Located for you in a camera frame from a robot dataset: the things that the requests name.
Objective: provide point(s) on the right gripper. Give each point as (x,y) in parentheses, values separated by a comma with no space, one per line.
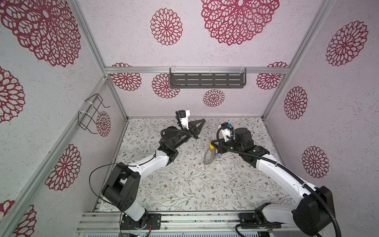
(220,148)

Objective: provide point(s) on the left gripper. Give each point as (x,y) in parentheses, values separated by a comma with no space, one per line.
(193,130)

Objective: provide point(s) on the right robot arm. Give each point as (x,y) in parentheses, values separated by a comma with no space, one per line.
(314,206)

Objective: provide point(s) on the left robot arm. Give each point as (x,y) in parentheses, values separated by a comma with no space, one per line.
(121,187)

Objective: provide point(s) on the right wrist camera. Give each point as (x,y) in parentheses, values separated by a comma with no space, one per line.
(227,131)

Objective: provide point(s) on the grey slotted wall shelf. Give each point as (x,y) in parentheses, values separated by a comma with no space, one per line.
(210,80)

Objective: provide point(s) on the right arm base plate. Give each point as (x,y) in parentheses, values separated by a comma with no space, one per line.
(253,220)

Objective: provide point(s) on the black wire wall basket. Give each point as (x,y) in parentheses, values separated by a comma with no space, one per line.
(95,119)

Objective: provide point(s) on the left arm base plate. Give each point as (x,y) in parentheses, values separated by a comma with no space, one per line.
(148,221)

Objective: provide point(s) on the aluminium front rail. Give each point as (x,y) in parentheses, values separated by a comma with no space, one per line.
(165,221)

